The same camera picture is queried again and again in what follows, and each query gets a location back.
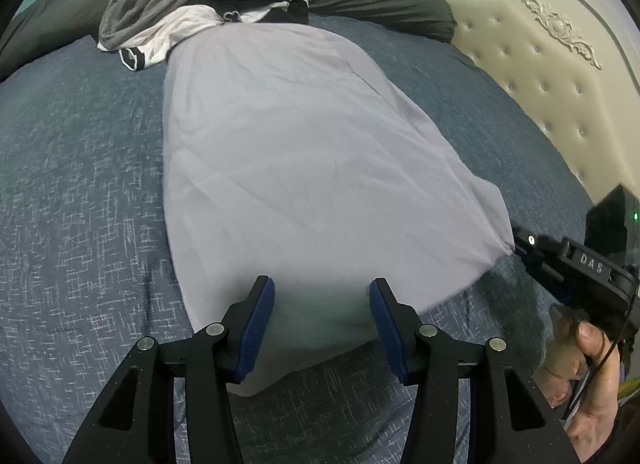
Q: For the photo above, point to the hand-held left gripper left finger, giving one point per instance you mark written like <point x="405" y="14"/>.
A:
<point x="257" y="329"/>

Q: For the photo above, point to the black pants with striped side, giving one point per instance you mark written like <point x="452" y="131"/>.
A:
<point x="131" y="59"/>

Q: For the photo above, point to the lilac pullover with black collar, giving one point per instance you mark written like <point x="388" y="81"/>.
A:
<point x="300" y="158"/>

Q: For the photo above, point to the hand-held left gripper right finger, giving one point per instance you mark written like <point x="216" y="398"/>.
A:
<point x="385" y="334"/>

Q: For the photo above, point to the blue patterned bedspread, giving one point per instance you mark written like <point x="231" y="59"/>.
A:
<point x="75" y="168"/>

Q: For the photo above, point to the white garment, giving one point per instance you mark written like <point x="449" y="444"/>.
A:
<point x="170" y="31"/>

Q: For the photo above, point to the person's right hand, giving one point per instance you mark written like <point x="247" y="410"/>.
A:
<point x="595" y="394"/>

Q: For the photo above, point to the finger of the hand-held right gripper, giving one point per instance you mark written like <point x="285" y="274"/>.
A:
<point x="537" y="243"/>
<point x="542" y="269"/>

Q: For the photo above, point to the cream tufted headboard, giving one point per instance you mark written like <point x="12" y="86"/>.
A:
<point x="525" y="68"/>

